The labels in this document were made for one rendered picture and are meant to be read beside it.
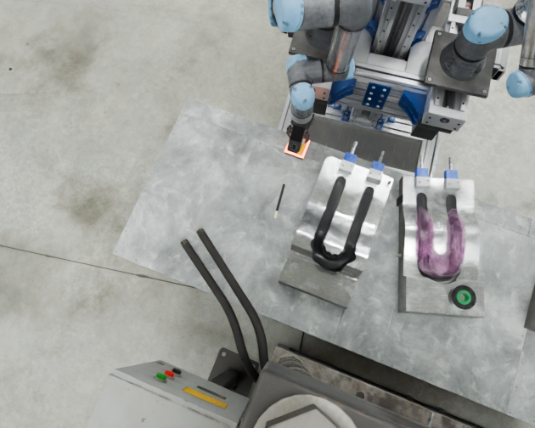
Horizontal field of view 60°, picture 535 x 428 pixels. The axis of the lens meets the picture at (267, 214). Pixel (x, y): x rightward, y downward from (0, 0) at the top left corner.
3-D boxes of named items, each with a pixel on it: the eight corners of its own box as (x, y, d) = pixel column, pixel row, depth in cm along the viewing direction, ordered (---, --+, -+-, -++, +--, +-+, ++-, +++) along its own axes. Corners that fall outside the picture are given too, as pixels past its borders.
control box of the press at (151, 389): (214, 343, 242) (117, 354, 100) (268, 366, 238) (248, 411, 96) (197, 385, 237) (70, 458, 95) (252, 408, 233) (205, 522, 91)
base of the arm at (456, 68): (443, 39, 166) (453, 21, 156) (486, 48, 165) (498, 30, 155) (436, 76, 162) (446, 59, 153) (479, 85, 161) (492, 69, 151)
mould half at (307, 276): (324, 163, 181) (328, 149, 168) (388, 186, 177) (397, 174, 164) (278, 282, 169) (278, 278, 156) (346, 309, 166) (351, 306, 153)
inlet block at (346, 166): (348, 143, 176) (351, 137, 171) (361, 147, 175) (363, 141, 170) (337, 172, 173) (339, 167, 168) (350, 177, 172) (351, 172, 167)
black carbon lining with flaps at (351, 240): (336, 176, 172) (339, 166, 163) (377, 191, 170) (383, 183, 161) (303, 262, 164) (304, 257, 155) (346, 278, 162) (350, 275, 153)
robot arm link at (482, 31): (449, 32, 155) (465, 4, 142) (488, 25, 156) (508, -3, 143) (459, 64, 152) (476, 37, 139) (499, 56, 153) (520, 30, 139)
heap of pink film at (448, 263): (412, 205, 169) (418, 199, 162) (461, 209, 168) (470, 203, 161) (412, 276, 162) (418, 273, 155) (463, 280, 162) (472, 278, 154)
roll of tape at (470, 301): (455, 314, 154) (459, 313, 150) (443, 292, 156) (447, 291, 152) (476, 303, 154) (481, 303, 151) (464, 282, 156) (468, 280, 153)
